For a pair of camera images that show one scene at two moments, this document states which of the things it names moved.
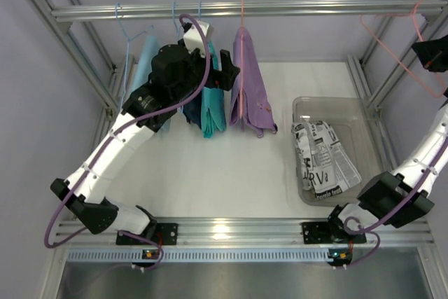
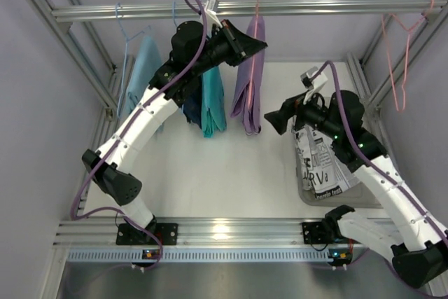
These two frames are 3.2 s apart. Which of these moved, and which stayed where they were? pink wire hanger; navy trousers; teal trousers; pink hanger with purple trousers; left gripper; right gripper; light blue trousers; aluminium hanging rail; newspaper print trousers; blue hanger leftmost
Moved: right gripper; pink wire hanger; left gripper; pink hanger with purple trousers
Stayed: aluminium hanging rail; blue hanger leftmost; newspaper print trousers; light blue trousers; teal trousers; navy trousers
